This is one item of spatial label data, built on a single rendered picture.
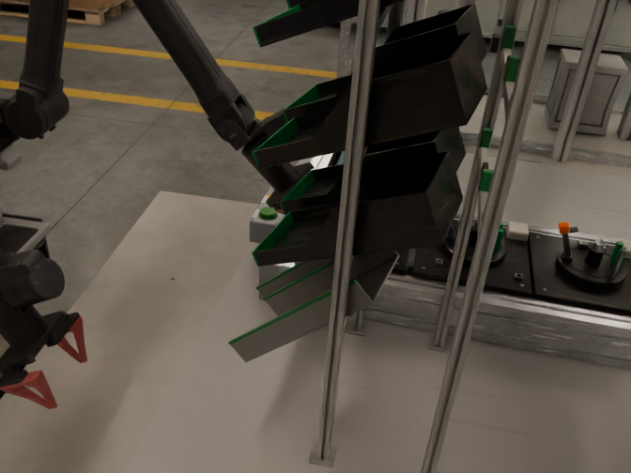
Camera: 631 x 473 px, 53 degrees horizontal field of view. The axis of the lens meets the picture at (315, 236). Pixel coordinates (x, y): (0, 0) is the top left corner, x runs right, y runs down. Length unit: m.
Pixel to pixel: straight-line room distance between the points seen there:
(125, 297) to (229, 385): 0.35
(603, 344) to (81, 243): 2.42
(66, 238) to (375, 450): 2.36
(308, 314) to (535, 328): 0.56
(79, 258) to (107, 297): 1.66
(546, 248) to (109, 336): 0.95
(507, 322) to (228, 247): 0.67
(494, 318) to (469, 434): 0.26
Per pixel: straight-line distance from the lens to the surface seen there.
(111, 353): 1.29
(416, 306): 1.31
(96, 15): 6.55
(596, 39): 2.08
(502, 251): 1.40
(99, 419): 1.18
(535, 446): 1.20
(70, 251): 3.13
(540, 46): 0.68
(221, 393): 1.19
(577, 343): 1.37
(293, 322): 0.95
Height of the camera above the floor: 1.73
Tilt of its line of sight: 33 degrees down
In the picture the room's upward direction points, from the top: 4 degrees clockwise
